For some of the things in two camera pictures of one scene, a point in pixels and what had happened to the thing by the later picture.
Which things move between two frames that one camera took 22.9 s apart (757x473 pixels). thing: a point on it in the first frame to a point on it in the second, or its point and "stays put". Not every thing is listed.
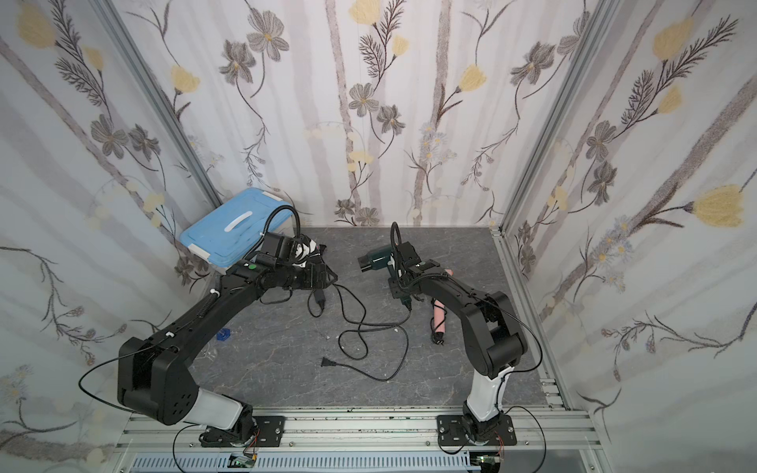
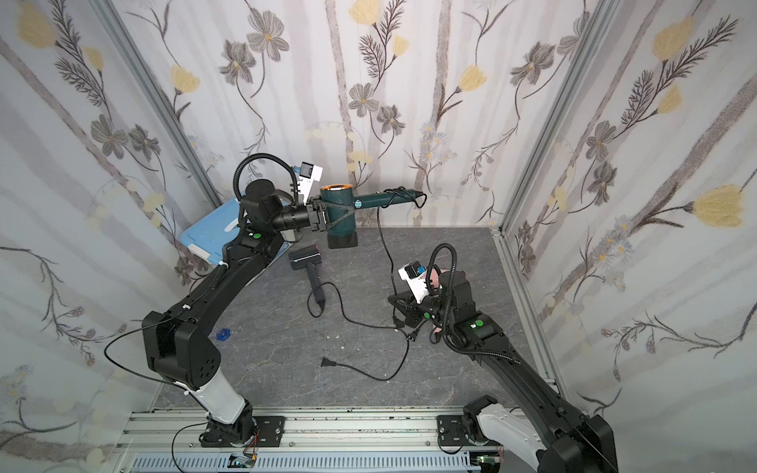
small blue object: (224, 334) stays put
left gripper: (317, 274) to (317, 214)
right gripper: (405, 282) to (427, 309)
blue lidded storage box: (229, 235) stays put
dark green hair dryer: (378, 258) to (342, 205)
